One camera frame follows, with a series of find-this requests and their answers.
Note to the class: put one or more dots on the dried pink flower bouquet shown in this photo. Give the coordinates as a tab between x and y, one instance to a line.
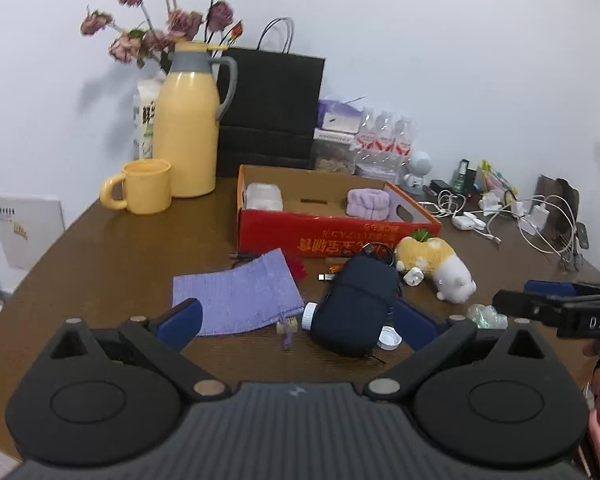
172	22

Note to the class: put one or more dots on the colourful snack packets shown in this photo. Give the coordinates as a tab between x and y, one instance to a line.
497	182

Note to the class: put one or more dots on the purple knitted pouch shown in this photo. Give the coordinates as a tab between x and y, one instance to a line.
235	292

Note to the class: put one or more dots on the white plastic container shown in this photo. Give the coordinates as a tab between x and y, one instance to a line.
264	196

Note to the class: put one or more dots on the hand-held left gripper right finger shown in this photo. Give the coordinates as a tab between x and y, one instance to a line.
416	321

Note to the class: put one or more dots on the yellow and white plush toy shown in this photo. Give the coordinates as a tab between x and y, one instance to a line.
440	262

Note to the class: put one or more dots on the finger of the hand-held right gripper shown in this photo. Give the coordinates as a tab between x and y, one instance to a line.
525	305
555	288

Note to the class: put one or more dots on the clear cereal container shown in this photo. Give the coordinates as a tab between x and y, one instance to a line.
334	157

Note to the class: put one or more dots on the white and pink flat box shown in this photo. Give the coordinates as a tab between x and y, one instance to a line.
332	136

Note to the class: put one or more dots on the wooden charm with purple tassel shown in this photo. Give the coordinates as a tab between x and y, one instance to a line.
287	330

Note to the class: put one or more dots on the purple fluffy headband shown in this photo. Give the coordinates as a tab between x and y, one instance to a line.
372	203

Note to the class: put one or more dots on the red cardboard box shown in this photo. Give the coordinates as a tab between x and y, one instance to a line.
330	232

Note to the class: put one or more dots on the white milk carton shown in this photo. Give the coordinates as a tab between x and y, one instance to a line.
145	120

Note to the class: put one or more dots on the purple tissue pack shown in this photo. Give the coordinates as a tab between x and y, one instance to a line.
337	115

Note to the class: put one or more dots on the navy fabric pouch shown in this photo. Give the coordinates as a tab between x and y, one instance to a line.
355	305

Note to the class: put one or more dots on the white bottle cap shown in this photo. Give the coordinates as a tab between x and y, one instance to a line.
390	338

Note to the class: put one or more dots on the white robot toy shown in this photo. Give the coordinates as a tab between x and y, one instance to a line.
417	170

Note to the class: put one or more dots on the small orange item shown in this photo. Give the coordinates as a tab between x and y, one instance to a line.
336	269

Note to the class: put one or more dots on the small usb stick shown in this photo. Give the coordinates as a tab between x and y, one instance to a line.
326	277

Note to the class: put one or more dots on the dark green small box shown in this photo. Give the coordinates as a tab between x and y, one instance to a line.
463	175

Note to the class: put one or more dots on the white earbud case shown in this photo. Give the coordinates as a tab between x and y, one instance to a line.
465	221

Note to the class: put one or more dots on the black paper bag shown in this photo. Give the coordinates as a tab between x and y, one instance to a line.
270	110

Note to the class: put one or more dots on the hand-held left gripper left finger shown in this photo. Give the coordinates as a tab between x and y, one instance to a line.
181	317

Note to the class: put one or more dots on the yellow thermos jug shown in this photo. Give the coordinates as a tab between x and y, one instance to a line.
185	130

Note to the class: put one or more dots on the crumpled clear plastic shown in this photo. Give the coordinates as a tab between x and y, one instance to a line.
486	315

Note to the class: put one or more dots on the yellow mug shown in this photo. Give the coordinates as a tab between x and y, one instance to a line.
145	187

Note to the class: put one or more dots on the dark red fabric flower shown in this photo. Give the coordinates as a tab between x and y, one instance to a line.
296	269

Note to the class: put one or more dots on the white charger plug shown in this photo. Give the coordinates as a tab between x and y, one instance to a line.
535	212

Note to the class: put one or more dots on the black power adapter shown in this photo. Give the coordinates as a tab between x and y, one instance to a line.
439	186

